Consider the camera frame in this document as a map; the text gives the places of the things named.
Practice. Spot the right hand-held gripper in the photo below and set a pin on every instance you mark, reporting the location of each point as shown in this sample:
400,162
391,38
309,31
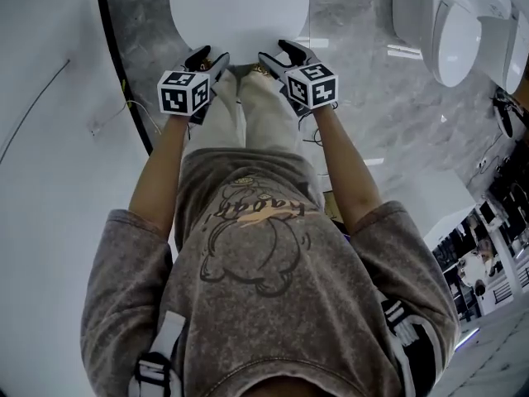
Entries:
316,87

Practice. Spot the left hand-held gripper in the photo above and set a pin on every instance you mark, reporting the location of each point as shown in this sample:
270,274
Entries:
177,95

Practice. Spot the person's left forearm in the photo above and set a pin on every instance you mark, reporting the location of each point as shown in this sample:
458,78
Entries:
159,180

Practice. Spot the person's right forearm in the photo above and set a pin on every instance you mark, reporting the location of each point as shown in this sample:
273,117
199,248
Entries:
347,168

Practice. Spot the white toilet with tank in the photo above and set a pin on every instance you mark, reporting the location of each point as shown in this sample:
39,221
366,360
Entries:
438,27

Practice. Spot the person's left yellow shoe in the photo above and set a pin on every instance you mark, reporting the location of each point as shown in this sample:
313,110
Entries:
208,63

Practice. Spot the person's yellow shoe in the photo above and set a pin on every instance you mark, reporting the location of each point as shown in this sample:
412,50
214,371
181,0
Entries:
259,71
208,63

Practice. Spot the person's right yellow shoe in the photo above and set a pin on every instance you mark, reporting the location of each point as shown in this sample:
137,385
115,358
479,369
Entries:
259,71

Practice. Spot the beige trousers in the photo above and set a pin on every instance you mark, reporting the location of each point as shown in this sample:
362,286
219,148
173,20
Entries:
264,114

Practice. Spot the black floor trim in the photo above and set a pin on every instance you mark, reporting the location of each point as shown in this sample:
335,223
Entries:
120,77

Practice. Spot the white cabinet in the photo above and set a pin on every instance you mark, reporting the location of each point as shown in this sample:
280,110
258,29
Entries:
448,205

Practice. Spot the black and white sneaker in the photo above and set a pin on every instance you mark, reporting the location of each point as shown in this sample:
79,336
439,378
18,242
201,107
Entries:
504,116

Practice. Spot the brown printed t-shirt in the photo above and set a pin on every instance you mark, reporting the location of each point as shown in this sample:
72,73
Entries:
268,304

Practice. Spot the cluttered equipment rack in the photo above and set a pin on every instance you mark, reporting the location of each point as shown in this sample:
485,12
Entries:
487,246

